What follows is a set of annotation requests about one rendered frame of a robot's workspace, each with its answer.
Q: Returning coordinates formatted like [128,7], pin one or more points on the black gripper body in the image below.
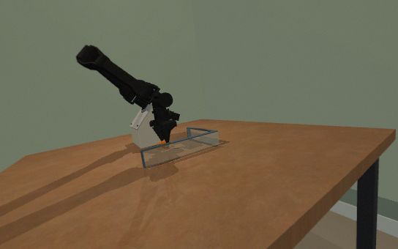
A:
[161,120]

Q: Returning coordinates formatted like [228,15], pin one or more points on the clear low corner wall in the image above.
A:
[163,154]

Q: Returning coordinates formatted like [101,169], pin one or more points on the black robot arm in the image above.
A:
[93,58]

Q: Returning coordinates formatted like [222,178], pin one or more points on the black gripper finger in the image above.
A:
[166,133]
[156,130]

